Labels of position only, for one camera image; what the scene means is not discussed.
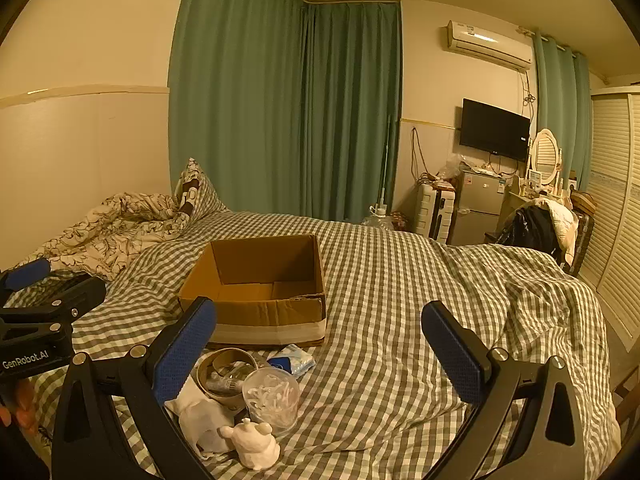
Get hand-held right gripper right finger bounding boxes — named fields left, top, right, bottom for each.
left=421, top=301, right=588, bottom=480

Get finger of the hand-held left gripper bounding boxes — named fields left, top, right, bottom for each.
left=0, top=271, right=107, bottom=332
left=0, top=258, right=52, bottom=293

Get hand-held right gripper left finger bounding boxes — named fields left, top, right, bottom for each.
left=52, top=296, right=218, bottom=480

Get beige tape roll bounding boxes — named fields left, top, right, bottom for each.
left=194, top=347, right=261, bottom=402

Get white cloth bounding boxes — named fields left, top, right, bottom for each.
left=164, top=377, right=236, bottom=456

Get clear plastic bag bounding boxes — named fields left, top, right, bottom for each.
left=242, top=366, right=301, bottom=436

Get brown cardboard box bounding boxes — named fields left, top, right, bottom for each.
left=177, top=233, right=328, bottom=350

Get blue tissue packet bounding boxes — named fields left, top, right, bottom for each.
left=266, top=344, right=317, bottom=378

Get white bear figurine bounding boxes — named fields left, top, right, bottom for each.
left=219, top=417, right=281, bottom=470

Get person's left hand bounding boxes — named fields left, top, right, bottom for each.
left=0, top=377, right=40, bottom=435

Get floral duvet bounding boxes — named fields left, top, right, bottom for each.
left=14, top=191, right=197, bottom=282

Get white suitcase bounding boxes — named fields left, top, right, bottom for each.
left=413, top=182, right=459, bottom=242

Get black jacket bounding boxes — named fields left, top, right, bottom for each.
left=499, top=205, right=565, bottom=262

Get grey small fridge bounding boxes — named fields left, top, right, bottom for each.
left=449, top=169, right=512, bottom=247

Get clear water jug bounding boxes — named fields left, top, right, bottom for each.
left=361, top=203, right=397, bottom=232

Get patterned pillow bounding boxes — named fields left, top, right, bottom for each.
left=172, top=157, right=232, bottom=222

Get dressing table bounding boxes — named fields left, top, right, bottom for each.
left=507, top=176, right=576, bottom=221

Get white jacket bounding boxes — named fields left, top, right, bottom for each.
left=529, top=197, right=579, bottom=262

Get wooden chair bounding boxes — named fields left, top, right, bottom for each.
left=565, top=190, right=599, bottom=277

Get white pole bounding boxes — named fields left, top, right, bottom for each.
left=376, top=115, right=394, bottom=211

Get white oval vanity mirror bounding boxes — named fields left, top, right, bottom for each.
left=528, top=128, right=564, bottom=192

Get white louvred wardrobe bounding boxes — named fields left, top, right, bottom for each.
left=575, top=85, right=640, bottom=343

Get green window curtain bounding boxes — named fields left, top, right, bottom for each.
left=531, top=32, right=594, bottom=192

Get white air conditioner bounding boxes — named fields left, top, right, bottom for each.
left=444, top=20, right=534, bottom=72

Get orange wall cable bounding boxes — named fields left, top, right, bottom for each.
left=410, top=127, right=432, bottom=182

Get black wall television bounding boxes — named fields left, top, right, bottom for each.
left=460, top=98, right=532, bottom=163

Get air conditioner cables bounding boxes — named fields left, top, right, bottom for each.
left=520, top=70, right=537, bottom=122

